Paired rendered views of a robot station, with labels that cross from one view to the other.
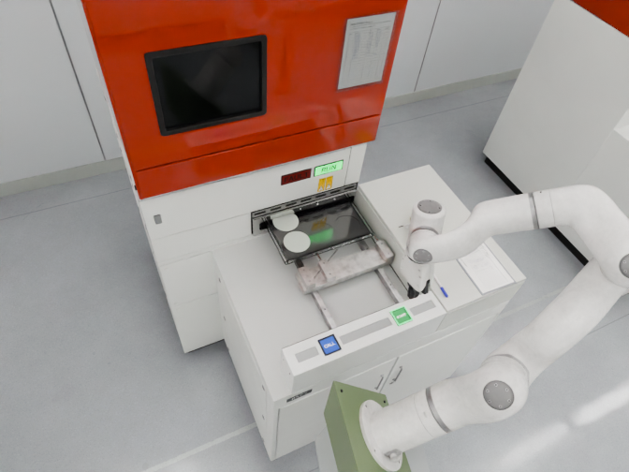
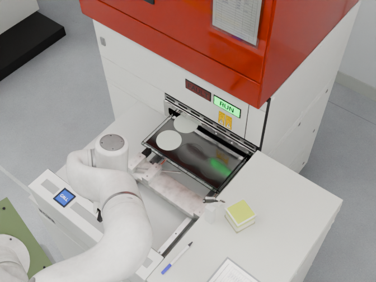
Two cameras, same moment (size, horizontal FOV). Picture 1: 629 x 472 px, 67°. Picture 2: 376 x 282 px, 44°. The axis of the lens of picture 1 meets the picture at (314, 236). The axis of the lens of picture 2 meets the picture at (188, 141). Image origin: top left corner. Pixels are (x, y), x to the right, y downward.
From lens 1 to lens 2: 1.28 m
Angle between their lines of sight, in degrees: 42
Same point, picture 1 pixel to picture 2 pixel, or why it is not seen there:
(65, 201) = not seen: hidden behind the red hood
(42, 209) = not seen: hidden behind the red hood
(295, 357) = (44, 179)
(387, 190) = (269, 176)
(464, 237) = (76, 174)
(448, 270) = (198, 266)
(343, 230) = (204, 167)
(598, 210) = (103, 244)
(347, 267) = (168, 188)
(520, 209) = (107, 193)
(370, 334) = (88, 223)
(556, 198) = (116, 207)
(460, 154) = not seen: outside the picture
